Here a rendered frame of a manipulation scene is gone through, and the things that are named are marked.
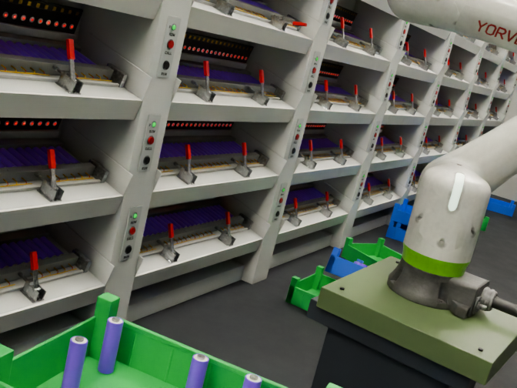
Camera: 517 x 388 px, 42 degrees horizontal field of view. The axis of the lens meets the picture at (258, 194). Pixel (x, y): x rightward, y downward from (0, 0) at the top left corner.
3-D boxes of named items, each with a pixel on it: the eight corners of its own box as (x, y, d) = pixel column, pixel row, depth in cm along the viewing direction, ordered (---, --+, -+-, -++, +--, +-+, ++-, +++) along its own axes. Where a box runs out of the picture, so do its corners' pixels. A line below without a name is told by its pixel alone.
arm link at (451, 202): (465, 259, 138) (491, 170, 133) (468, 284, 123) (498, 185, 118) (401, 242, 141) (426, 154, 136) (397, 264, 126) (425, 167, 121)
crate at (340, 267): (349, 280, 234) (358, 259, 234) (405, 302, 225) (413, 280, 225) (324, 270, 207) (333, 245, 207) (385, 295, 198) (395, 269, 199)
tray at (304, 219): (342, 222, 267) (360, 193, 262) (271, 245, 214) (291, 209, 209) (302, 194, 274) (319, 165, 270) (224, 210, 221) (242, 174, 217)
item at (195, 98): (288, 122, 197) (311, 80, 192) (162, 120, 144) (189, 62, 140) (237, 88, 204) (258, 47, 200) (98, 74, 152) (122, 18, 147)
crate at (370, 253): (433, 287, 249) (439, 267, 248) (397, 289, 237) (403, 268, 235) (376, 255, 272) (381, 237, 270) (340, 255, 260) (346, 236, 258)
